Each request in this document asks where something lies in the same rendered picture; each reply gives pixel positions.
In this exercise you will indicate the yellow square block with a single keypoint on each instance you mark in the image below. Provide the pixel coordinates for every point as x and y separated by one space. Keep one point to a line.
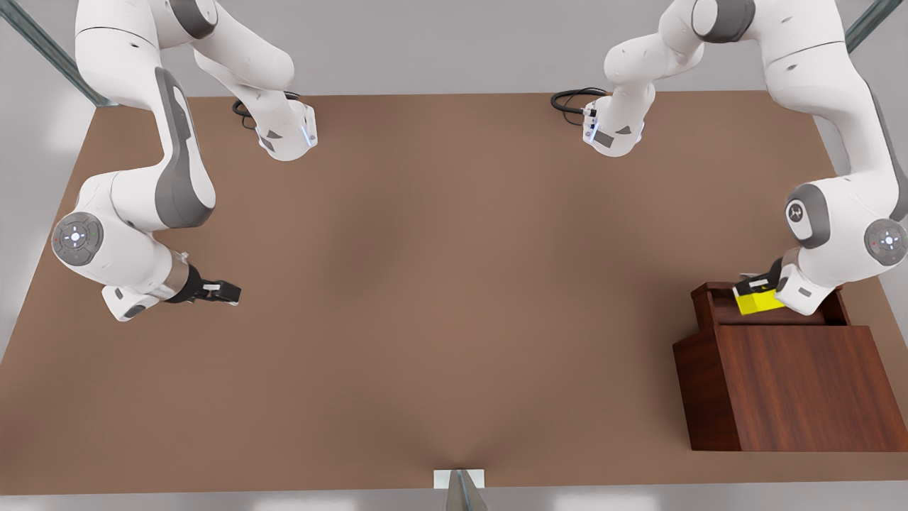
756 303

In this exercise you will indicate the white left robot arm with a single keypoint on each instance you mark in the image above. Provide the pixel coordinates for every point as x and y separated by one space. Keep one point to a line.
837 99

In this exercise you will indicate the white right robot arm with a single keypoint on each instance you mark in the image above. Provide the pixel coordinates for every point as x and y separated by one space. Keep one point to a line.
135 206

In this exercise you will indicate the dark wooden drawer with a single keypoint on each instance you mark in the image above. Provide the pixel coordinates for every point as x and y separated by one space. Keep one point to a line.
702 306

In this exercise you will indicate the dark wooden cabinet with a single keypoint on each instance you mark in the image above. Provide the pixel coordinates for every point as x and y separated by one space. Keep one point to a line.
801 390

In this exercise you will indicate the silver frame post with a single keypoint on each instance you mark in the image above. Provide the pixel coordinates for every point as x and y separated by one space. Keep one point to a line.
464 495
50 51
871 20

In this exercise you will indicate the white post foot plate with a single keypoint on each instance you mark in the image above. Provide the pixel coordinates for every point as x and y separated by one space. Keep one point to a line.
441 479

